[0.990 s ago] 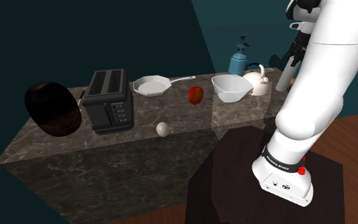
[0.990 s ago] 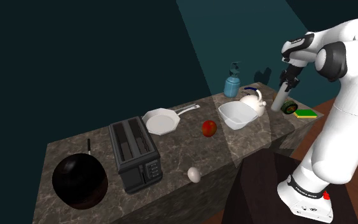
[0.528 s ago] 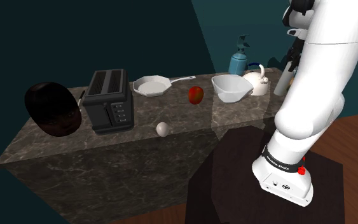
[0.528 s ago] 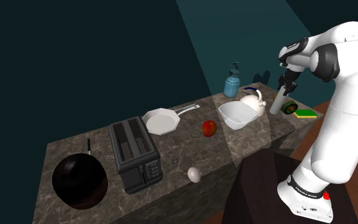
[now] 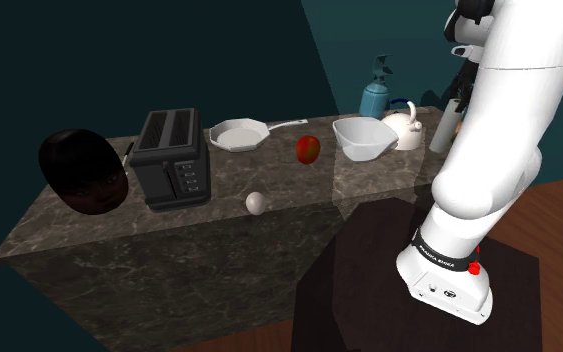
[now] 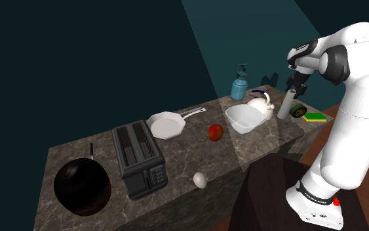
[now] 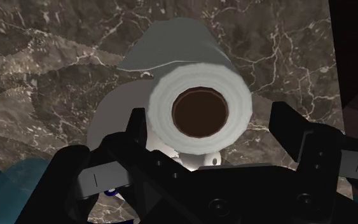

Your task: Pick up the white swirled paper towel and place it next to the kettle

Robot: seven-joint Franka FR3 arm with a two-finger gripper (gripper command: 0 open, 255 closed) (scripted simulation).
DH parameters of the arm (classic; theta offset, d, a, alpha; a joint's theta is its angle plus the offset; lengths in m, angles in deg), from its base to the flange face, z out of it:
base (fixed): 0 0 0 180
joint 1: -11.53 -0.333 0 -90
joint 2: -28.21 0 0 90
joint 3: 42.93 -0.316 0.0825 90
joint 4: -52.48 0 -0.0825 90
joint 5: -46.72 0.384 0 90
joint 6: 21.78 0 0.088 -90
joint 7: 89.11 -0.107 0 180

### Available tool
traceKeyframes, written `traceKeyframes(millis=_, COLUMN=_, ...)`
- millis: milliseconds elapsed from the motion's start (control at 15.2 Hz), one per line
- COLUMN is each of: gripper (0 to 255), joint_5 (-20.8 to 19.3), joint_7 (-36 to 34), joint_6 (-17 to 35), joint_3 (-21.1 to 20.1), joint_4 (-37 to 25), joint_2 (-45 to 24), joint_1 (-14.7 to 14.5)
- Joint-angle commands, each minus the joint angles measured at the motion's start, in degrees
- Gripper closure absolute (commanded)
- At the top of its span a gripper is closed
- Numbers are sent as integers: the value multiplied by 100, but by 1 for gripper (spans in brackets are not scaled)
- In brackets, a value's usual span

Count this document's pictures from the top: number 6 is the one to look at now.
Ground red apple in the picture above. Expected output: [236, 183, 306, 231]
[208, 123, 225, 142]

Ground white kettle with blue handle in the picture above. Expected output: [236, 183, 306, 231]
[246, 89, 275, 121]

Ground yellow and green sponge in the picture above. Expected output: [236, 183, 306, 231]
[302, 112, 328, 123]

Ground blue soap dispenser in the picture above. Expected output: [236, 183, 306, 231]
[230, 64, 249, 102]

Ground white frying pan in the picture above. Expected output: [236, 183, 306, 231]
[146, 107, 207, 140]

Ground black wok with handle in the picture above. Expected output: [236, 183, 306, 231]
[53, 142, 113, 217]

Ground white square bowl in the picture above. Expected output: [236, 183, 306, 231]
[224, 104, 267, 135]

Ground white egg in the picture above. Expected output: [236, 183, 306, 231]
[193, 172, 208, 190]

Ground dark grey toaster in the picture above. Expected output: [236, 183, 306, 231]
[111, 119, 168, 201]

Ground green and black round tin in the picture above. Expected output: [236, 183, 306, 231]
[288, 102, 307, 119]

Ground white cylinder roll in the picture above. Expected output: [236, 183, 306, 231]
[277, 89, 297, 120]

